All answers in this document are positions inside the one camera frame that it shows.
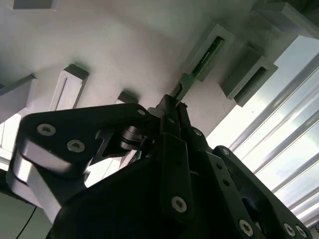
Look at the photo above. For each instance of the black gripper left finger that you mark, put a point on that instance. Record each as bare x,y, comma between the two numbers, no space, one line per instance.
74,119

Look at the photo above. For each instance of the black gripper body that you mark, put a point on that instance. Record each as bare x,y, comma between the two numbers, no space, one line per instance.
124,204

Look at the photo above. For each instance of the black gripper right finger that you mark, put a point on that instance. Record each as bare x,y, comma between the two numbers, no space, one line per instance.
219,171

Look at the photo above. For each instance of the green RAM stick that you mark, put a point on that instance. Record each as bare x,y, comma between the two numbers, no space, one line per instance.
187,78

